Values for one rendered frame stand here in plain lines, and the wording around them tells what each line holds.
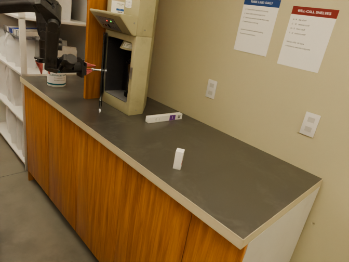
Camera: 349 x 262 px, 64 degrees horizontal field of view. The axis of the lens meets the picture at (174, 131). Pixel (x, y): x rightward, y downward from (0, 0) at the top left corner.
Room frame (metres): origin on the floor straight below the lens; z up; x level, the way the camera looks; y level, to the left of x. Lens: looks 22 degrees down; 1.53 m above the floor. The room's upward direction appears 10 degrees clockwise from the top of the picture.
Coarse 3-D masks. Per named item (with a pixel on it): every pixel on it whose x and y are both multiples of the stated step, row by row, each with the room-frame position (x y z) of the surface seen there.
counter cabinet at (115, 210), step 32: (32, 96) 1.99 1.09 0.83; (32, 128) 2.00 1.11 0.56; (64, 128) 1.62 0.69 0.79; (32, 160) 2.02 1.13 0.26; (64, 160) 1.61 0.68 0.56; (96, 160) 1.35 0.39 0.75; (64, 192) 1.61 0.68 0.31; (96, 192) 1.33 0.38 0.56; (128, 192) 1.14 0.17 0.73; (160, 192) 1.00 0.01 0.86; (96, 224) 1.32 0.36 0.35; (128, 224) 1.12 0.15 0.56; (160, 224) 0.98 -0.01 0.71; (192, 224) 0.87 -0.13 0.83; (288, 224) 1.00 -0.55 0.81; (96, 256) 1.30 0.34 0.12; (128, 256) 1.10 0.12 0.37; (160, 256) 0.95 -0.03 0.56; (192, 256) 0.84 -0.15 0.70; (224, 256) 0.76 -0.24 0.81; (256, 256) 0.81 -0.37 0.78; (288, 256) 1.16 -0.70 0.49
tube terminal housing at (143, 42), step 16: (112, 0) 1.80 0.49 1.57; (144, 0) 1.64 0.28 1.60; (144, 16) 1.65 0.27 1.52; (112, 32) 1.79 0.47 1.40; (144, 32) 1.66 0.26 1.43; (144, 48) 1.67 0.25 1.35; (144, 64) 1.68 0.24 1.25; (144, 80) 1.69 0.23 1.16; (112, 96) 1.75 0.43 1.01; (128, 96) 1.63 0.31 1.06; (144, 96) 1.71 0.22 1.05; (128, 112) 1.62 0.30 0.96
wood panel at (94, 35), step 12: (96, 0) 1.84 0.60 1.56; (96, 24) 1.85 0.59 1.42; (96, 36) 1.85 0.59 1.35; (96, 48) 1.85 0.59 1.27; (96, 60) 1.86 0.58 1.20; (96, 72) 1.86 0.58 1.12; (84, 84) 1.82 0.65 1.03; (96, 84) 1.86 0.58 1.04; (84, 96) 1.82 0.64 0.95; (96, 96) 1.87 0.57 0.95
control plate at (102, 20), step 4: (96, 16) 1.75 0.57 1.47; (100, 16) 1.71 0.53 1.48; (100, 20) 1.75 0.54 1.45; (104, 20) 1.71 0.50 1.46; (108, 20) 1.68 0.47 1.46; (112, 20) 1.64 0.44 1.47; (104, 24) 1.76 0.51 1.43; (112, 24) 1.68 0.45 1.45; (116, 24) 1.64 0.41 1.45; (112, 28) 1.72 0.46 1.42; (116, 28) 1.68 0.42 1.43
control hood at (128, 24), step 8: (104, 16) 1.67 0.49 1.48; (112, 16) 1.60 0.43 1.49; (120, 16) 1.54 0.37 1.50; (128, 16) 1.58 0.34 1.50; (120, 24) 1.61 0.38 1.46; (128, 24) 1.58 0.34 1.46; (136, 24) 1.62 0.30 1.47; (120, 32) 1.69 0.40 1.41; (128, 32) 1.61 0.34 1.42; (136, 32) 1.62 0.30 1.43
